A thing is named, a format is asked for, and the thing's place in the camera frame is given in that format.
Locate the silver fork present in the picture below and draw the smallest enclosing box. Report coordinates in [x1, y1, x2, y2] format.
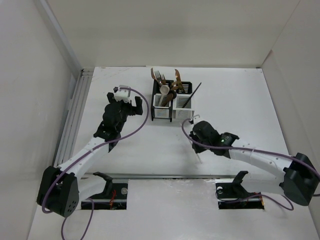
[154, 70, 162, 83]

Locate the black round spoon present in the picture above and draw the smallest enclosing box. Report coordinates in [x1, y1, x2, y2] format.
[166, 91, 177, 102]

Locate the copper knife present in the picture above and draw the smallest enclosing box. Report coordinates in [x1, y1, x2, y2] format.
[174, 69, 181, 85]

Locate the black chopstick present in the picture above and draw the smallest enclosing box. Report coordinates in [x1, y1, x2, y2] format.
[182, 82, 202, 108]

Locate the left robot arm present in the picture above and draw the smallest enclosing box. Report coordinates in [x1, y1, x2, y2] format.
[36, 92, 148, 218]

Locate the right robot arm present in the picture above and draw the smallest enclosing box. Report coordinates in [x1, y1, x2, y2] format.
[186, 116, 320, 206]

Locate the black utensil rack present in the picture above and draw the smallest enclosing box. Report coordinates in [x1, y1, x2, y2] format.
[150, 80, 173, 122]

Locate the white utensil rack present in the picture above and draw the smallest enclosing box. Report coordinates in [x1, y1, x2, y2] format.
[172, 81, 195, 121]

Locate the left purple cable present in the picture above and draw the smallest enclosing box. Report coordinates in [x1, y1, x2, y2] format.
[41, 86, 151, 240]

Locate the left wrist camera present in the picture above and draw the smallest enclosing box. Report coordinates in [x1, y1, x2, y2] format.
[113, 85, 131, 103]

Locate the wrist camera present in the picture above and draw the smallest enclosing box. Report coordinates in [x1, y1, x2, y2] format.
[113, 85, 131, 103]
[189, 114, 203, 125]

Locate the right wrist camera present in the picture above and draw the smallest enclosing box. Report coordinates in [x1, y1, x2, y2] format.
[189, 114, 203, 125]

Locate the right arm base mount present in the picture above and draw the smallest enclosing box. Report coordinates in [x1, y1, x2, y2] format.
[215, 171, 265, 210]

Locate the aluminium rail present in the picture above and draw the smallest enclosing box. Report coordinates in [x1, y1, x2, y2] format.
[109, 173, 241, 181]

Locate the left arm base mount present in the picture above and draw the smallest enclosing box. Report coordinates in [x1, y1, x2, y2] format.
[77, 172, 129, 210]

